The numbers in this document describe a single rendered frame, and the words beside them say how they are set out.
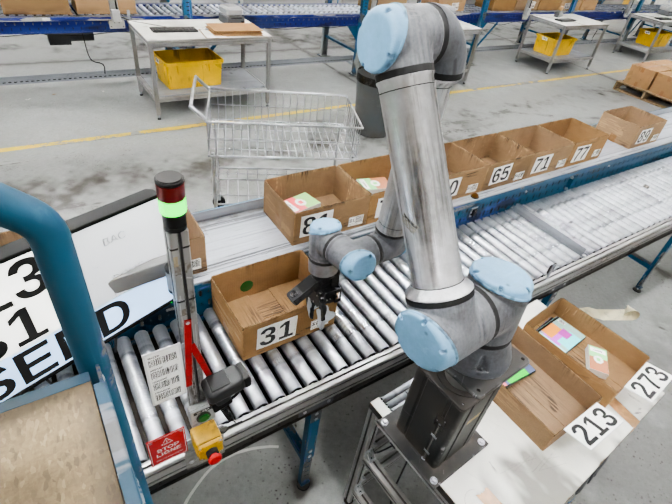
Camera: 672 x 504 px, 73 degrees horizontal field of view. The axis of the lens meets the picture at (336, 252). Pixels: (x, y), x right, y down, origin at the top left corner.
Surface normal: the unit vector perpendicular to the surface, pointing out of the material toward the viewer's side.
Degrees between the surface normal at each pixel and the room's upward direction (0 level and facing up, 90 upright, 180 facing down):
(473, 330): 59
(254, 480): 0
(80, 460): 0
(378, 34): 83
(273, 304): 0
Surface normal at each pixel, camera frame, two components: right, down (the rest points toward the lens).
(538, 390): 0.13, -0.78
